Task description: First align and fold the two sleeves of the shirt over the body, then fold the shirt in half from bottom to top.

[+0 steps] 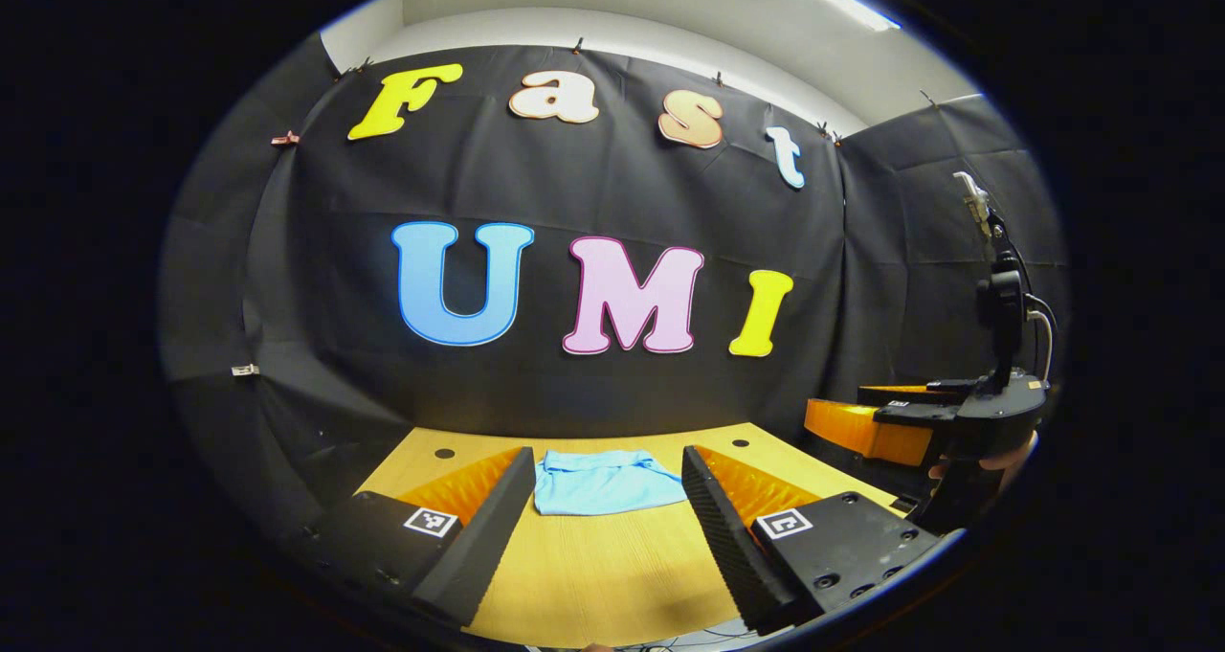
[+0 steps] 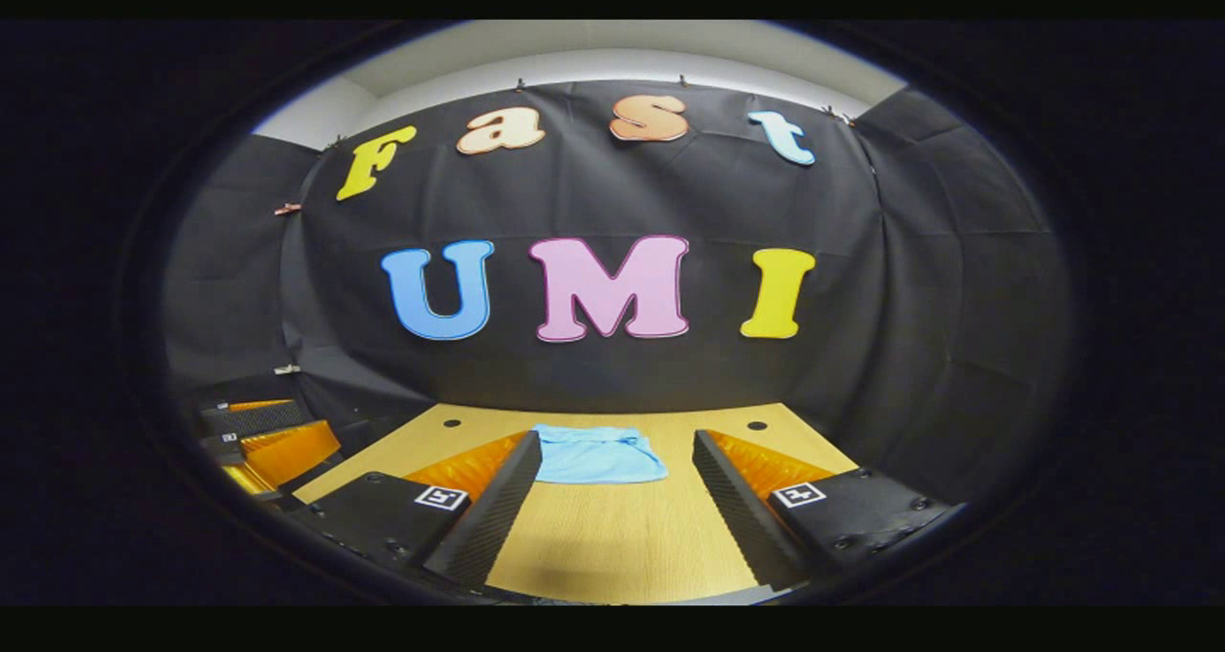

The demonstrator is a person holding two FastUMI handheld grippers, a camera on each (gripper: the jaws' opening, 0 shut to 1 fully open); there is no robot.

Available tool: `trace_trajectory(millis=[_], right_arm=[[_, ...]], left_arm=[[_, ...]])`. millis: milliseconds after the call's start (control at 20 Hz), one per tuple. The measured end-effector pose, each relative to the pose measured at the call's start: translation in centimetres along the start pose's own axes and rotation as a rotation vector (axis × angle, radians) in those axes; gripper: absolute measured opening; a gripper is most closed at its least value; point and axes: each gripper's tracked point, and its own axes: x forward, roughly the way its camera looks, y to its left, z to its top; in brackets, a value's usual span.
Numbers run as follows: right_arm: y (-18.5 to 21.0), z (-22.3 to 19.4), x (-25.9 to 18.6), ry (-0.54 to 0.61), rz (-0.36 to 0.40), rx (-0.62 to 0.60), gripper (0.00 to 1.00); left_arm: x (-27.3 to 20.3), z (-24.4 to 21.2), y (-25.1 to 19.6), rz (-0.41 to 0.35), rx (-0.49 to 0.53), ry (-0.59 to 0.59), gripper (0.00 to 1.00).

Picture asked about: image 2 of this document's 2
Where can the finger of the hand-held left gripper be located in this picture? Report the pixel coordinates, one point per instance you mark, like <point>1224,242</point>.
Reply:
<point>287,451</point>
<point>254,417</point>

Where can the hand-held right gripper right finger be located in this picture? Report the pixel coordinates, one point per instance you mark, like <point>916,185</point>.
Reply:
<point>737,518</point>

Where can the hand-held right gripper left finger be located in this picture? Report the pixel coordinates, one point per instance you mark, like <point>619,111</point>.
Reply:
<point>493,513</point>

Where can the light blue polo T-shirt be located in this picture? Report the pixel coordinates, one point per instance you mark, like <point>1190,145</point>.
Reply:
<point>598,456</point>

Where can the small pink clip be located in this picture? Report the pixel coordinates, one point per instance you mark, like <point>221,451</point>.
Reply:
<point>287,209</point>

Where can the black backdrop cloth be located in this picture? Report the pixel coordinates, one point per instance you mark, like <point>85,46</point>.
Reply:
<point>574,183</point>

